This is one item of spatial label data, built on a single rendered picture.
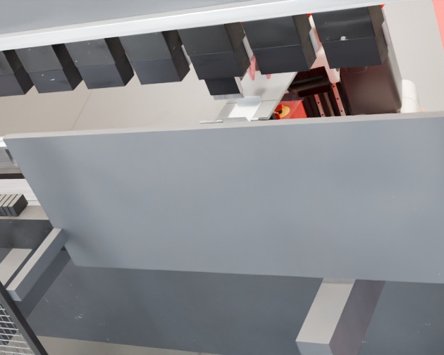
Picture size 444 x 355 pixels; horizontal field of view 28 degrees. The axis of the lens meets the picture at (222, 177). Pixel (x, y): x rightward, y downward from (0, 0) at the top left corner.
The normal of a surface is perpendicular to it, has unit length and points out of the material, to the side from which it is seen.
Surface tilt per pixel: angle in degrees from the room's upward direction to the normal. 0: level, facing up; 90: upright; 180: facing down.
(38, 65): 90
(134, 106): 0
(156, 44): 90
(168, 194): 90
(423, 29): 0
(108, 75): 90
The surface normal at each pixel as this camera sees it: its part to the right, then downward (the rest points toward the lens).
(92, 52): -0.40, 0.62
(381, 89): -0.16, 0.60
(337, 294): -0.33, -0.78
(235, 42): 0.86, -0.01
